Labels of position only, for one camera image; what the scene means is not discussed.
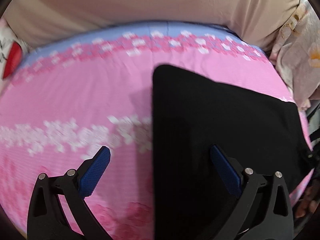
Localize white cat face pillow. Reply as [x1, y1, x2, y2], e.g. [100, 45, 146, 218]
[0, 18, 28, 81]

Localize black pants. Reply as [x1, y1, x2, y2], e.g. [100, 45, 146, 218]
[152, 65, 315, 239]

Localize pink rose bed sheet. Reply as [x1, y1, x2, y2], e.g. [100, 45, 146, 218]
[1, 22, 309, 239]

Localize beige fabric headboard cover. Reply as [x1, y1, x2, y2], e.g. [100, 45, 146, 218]
[4, 0, 299, 50]

